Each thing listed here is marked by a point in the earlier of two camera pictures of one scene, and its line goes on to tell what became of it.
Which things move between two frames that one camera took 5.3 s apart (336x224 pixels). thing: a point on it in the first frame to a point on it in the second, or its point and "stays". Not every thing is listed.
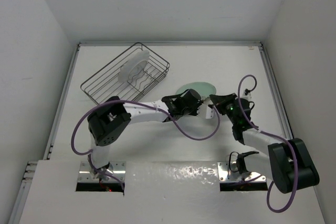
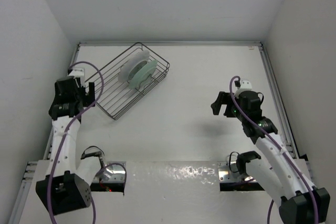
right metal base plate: x=228 y=172 stays
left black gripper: x=194 y=112 to x=81 y=89
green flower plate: x=203 y=89 to x=144 y=72
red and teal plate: x=136 y=64 stays
